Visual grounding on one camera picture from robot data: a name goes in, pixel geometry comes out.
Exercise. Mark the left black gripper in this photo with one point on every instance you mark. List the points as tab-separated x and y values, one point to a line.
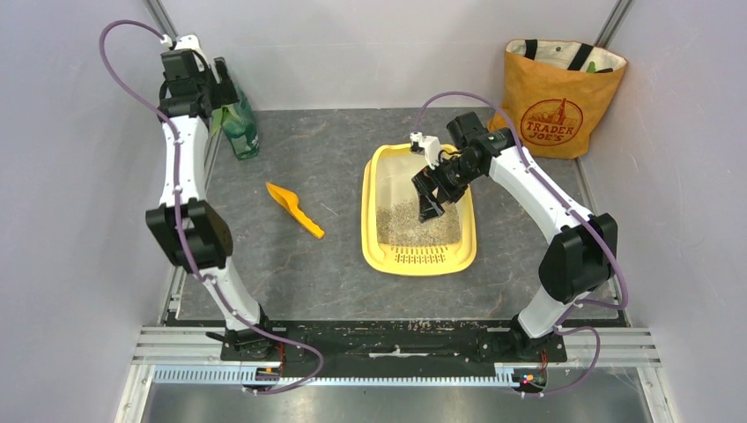
225	92

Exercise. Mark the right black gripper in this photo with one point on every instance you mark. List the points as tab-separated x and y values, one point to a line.
425	181

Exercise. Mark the green litter bag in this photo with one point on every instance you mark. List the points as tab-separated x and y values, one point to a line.
238	123

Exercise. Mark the yellow litter box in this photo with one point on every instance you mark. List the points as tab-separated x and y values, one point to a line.
387	181

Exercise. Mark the orange litter scoop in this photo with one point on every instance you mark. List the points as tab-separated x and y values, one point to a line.
291	203

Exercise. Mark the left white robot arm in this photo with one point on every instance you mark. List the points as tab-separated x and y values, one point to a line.
189	231

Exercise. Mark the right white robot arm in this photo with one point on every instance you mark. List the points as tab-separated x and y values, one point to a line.
581	245

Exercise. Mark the grey litter pile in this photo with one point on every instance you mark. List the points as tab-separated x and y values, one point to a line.
398	225

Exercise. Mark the orange Trader Joe's bag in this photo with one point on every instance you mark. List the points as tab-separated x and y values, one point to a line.
557	92

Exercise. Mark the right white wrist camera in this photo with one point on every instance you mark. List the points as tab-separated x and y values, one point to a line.
429	147

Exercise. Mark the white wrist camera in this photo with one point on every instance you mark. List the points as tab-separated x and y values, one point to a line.
189	41
429	147

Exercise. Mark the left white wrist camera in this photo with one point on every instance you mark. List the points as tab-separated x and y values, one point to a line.
189	41

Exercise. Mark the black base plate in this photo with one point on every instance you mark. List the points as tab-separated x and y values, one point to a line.
382	349

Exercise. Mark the aluminium rail frame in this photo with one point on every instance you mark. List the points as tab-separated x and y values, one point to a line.
187	356

